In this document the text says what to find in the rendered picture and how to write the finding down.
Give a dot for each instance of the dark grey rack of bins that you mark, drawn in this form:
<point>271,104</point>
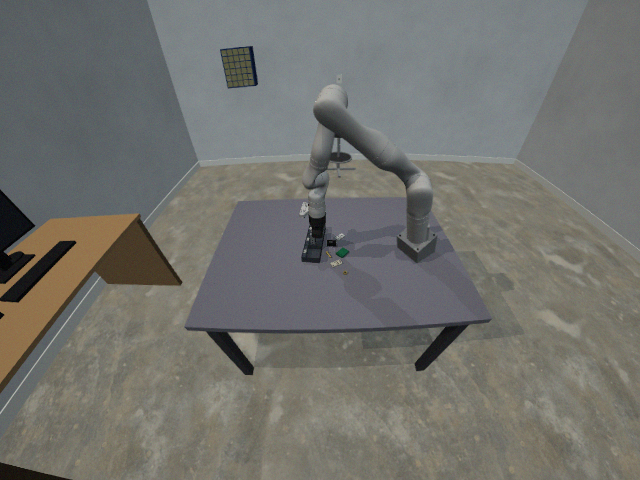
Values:
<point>312,252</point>

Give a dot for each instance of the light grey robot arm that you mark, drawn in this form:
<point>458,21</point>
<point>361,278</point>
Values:
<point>330,110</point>

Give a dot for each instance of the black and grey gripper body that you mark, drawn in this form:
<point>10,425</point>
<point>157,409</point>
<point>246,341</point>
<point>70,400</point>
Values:
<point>317,218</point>

